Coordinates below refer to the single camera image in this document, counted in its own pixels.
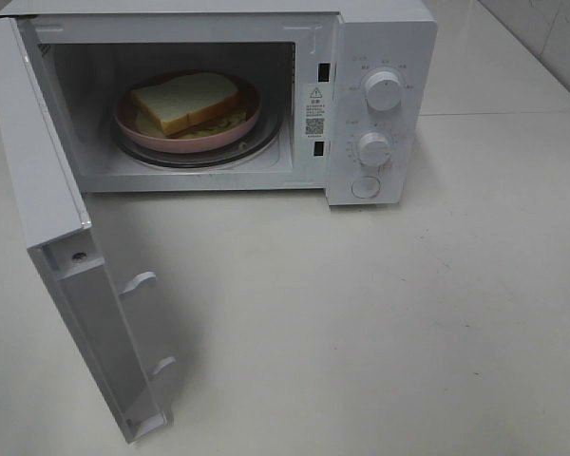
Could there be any round door release button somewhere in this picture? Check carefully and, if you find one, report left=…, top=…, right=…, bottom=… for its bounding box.
left=351, top=176, right=380, bottom=199

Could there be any toast sandwich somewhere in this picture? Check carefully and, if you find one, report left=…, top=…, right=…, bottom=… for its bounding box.
left=129, top=72, right=241, bottom=138

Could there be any pink round plate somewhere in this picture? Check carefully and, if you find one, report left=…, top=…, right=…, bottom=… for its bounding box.
left=114, top=71, right=261, bottom=154

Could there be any white microwave door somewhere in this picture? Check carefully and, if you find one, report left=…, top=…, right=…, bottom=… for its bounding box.
left=0, top=18, right=168, bottom=443

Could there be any glass microwave turntable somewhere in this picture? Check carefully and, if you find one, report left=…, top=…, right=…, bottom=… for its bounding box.
left=110, top=113, right=283, bottom=169

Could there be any lower white timer knob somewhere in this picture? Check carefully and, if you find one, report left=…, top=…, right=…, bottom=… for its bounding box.
left=357, top=132, right=391, bottom=167

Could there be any white warning label sticker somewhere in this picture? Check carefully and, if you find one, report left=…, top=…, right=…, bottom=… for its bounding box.
left=303, top=84, right=327, bottom=138

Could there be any white microwave oven body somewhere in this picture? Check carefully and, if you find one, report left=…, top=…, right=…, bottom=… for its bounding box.
left=0, top=1, right=437, bottom=205

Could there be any upper white power knob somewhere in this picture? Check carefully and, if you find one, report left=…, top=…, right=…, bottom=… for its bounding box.
left=363, top=68, right=403, bottom=112

